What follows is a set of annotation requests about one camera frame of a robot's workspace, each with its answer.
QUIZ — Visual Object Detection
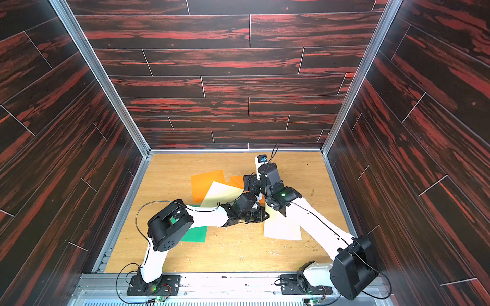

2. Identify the left orange paper sheet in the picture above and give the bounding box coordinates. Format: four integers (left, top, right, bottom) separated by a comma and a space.
191, 170, 225, 204

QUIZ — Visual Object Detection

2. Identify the pale yellow paper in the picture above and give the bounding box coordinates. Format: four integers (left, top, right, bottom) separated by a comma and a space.
200, 181, 243, 208
264, 206, 302, 241

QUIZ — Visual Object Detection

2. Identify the front aluminium frame rail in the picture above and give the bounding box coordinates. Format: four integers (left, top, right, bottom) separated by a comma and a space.
68, 272, 397, 305

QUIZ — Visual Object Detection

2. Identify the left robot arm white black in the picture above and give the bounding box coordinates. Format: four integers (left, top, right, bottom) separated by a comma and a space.
137, 193, 270, 295

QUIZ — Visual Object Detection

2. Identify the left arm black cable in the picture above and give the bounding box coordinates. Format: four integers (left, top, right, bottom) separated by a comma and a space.
115, 199, 215, 305

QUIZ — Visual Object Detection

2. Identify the orange paper sheet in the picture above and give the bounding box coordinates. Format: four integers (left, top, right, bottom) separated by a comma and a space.
227, 176, 265, 205
191, 170, 225, 204

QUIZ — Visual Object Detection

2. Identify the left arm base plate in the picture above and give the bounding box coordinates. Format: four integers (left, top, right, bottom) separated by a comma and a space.
126, 275, 181, 297

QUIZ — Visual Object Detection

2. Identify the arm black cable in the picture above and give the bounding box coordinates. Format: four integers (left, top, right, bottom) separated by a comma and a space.
290, 200, 393, 301
115, 199, 215, 305

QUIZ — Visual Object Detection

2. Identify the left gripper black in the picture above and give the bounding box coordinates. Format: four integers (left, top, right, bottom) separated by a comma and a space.
239, 207, 272, 223

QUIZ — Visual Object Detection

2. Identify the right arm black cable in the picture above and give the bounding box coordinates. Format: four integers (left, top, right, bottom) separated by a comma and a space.
290, 200, 393, 301

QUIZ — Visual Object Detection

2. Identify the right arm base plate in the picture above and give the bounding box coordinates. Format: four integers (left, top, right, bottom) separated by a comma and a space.
274, 274, 333, 295

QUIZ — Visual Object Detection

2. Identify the right orange paper sheet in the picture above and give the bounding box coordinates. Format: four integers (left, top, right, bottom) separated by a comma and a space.
227, 176, 265, 205

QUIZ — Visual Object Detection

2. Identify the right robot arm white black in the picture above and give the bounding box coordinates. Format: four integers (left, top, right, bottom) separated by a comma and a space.
244, 175, 380, 300

